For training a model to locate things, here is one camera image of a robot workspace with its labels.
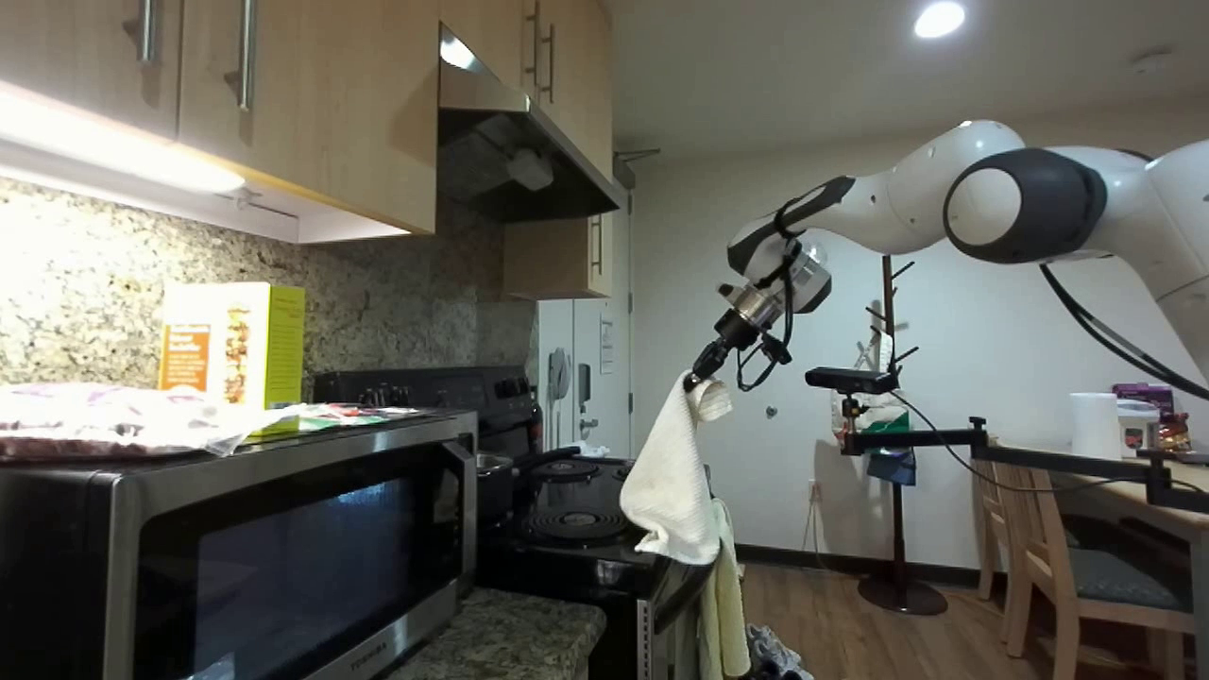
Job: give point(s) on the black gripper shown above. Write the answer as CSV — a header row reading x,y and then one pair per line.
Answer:
x,y
777,281

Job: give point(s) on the white ribbed towel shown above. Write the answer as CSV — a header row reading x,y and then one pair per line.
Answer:
x,y
667,489

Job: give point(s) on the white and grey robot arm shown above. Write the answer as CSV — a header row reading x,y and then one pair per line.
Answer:
x,y
1004,202

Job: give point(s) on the yellow hanging towel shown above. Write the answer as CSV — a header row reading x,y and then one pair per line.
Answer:
x,y
722,632

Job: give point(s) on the white paper towel roll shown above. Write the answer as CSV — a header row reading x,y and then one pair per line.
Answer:
x,y
1096,427

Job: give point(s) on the white refrigerator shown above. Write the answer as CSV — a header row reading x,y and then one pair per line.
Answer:
x,y
585,376

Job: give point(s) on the black cooking pot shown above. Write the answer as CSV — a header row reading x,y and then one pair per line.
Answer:
x,y
571,501

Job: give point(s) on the wooden coat rack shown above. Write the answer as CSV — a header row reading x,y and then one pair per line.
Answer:
x,y
882,350

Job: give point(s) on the black electric stove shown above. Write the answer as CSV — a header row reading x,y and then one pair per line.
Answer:
x,y
653,605

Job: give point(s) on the black range hood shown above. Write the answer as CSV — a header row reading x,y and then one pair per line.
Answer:
x,y
502,153

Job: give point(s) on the wooden upper cabinets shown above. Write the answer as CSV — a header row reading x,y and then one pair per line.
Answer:
x,y
299,120

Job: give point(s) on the wooden chair grey cushion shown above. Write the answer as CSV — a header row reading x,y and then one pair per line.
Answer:
x,y
1085,580

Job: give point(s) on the stainless steel microwave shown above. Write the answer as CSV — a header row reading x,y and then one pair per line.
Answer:
x,y
318,556

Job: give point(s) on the yellow green cereal box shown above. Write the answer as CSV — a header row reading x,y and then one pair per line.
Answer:
x,y
238,343

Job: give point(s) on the black camera stand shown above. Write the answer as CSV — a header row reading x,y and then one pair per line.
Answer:
x,y
894,587

